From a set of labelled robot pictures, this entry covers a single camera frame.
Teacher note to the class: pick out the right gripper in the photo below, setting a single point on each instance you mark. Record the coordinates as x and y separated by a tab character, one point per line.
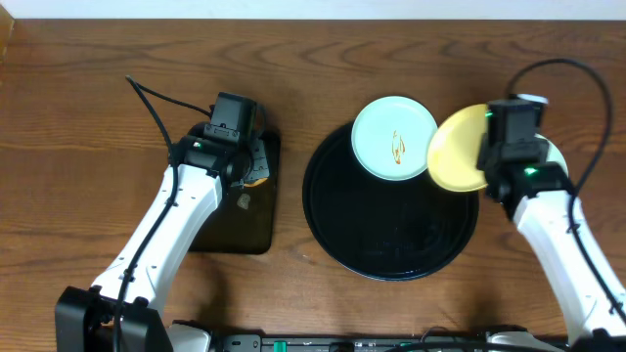
540	148

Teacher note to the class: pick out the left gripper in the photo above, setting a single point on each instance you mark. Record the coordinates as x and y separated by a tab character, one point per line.
259	169

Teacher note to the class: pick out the light blue plate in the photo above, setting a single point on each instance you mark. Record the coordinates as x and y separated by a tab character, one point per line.
555	155
390	137

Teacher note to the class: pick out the yellow plate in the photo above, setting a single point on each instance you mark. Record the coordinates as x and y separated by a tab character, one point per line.
453	151

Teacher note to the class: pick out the light blue plate top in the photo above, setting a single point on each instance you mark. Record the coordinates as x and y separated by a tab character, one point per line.
390	137

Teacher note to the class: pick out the orange green sponge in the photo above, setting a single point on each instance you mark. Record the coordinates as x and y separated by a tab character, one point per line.
255	183

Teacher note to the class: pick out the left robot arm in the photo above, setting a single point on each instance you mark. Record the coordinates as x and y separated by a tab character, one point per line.
216	199

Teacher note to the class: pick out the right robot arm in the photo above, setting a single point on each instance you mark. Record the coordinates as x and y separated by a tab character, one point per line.
539	198

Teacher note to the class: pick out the black rectangular tray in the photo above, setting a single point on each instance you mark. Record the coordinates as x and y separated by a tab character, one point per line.
244	220

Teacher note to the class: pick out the black round tray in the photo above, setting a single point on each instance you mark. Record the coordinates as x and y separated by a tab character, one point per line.
382	230

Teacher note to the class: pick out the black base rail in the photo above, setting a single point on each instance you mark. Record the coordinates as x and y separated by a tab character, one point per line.
258	343

